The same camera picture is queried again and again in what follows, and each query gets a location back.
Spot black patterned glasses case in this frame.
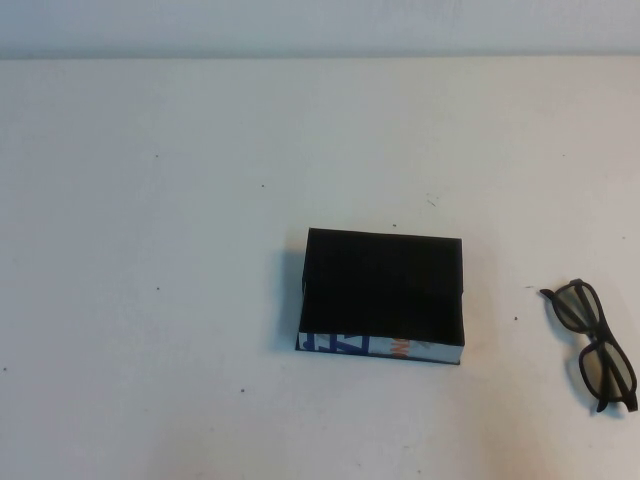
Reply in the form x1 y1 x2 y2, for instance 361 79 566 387
293 227 469 365

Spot black framed glasses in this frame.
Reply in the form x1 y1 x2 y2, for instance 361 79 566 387
538 278 640 415

